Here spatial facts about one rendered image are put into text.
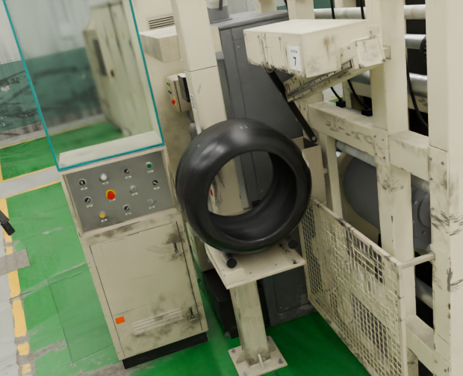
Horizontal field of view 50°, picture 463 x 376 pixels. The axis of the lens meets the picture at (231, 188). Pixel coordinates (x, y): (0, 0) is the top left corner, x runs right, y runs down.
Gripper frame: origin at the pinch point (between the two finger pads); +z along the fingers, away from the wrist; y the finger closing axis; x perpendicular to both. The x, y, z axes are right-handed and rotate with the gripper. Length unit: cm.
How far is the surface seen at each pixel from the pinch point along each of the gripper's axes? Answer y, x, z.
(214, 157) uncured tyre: 72, 58, -10
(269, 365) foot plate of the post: 75, 51, 130
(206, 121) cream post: 46, 85, -4
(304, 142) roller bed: 71, 124, 30
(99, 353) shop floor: -29, 12, 137
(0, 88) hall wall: -734, 363, 249
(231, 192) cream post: 55, 80, 31
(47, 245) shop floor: -203, 84, 186
